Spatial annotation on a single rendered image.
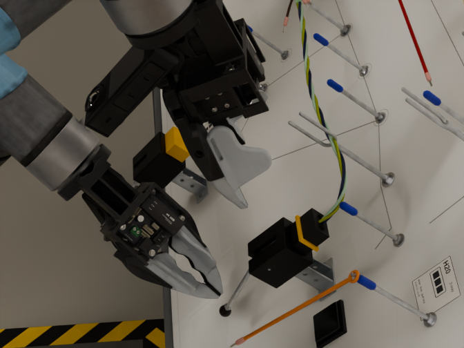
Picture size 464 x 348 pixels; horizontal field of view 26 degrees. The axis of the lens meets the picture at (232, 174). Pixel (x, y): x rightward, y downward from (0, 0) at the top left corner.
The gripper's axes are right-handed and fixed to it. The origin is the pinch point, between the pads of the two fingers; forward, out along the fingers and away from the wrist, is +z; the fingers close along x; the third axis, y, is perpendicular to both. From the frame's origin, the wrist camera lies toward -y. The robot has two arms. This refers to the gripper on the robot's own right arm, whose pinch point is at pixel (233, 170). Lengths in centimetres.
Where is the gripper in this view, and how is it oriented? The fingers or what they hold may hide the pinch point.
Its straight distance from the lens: 97.0
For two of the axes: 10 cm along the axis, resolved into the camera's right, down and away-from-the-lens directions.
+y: 9.2, -2.9, -2.8
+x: -0.2, -7.1, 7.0
